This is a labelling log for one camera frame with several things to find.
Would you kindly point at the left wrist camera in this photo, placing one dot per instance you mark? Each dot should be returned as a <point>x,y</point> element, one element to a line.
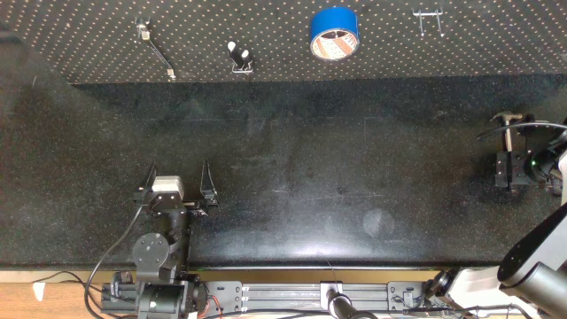
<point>168,186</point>

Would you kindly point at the wrench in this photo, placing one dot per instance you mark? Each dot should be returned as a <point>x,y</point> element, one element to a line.
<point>157,52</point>

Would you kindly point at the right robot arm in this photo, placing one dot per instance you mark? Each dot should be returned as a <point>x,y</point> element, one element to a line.
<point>531,252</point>

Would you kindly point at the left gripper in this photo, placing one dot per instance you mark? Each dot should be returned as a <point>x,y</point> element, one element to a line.
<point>204,206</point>

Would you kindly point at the black and white pliers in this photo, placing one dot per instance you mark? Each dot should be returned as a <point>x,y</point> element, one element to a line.
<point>240,57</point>

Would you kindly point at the hammer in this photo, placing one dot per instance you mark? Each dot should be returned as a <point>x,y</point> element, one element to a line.
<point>508,133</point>

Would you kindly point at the metal hook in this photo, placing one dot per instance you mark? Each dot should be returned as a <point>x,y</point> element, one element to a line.
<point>142,21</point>
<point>427,14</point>

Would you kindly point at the black pegboard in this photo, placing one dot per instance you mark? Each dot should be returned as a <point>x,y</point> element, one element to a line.
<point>274,26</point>

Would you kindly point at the roll of blue tape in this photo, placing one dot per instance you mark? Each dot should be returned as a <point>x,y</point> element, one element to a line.
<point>332,24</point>

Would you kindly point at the mounting rail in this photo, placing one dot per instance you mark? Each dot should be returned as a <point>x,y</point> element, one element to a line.
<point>274,297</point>

